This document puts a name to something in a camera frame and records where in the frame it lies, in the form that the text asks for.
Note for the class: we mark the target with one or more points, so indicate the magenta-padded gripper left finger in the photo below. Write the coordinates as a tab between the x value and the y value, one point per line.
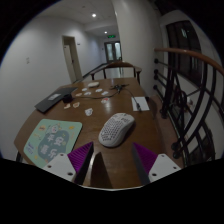
61	165

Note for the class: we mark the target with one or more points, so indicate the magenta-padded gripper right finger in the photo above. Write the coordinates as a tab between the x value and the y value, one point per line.
163	165

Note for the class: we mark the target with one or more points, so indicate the white honeycomb computer mouse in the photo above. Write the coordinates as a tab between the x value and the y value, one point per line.
116	130

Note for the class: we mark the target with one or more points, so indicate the green printed mouse pad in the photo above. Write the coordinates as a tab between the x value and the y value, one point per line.
50	141

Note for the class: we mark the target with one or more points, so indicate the pale printed sticker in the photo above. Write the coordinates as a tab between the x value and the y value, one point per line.
78	94
67	106

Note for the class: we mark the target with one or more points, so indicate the white printed sticker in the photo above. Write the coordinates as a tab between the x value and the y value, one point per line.
98	90
87	93
89	111
105	93
84	89

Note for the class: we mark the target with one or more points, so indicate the orange printed sticker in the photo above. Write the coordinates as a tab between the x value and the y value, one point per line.
76	104

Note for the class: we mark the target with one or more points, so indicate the white notepad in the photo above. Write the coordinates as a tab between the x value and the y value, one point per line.
141	104

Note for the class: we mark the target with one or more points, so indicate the small black box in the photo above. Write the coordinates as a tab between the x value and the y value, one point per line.
67	98

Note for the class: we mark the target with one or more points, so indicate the black closed laptop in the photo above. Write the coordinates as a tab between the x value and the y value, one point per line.
55	98

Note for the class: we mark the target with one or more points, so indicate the red and white sticker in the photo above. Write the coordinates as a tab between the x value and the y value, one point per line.
105	100

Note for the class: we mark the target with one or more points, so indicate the small flat white box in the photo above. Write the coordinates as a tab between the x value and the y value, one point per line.
93	84

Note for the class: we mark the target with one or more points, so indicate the pale side door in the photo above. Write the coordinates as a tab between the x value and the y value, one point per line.
71	60

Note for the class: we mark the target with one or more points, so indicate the wooden armchair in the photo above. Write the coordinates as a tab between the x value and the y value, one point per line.
115	64

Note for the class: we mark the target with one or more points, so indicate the black railing with wooden handrail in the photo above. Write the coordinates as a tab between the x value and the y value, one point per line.
186	53

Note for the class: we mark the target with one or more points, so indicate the dark framed window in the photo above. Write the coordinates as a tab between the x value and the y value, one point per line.
185	50

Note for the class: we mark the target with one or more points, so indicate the glazed double door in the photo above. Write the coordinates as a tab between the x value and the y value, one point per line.
113	51

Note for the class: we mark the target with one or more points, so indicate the green exit sign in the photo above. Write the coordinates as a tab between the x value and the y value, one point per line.
111	36

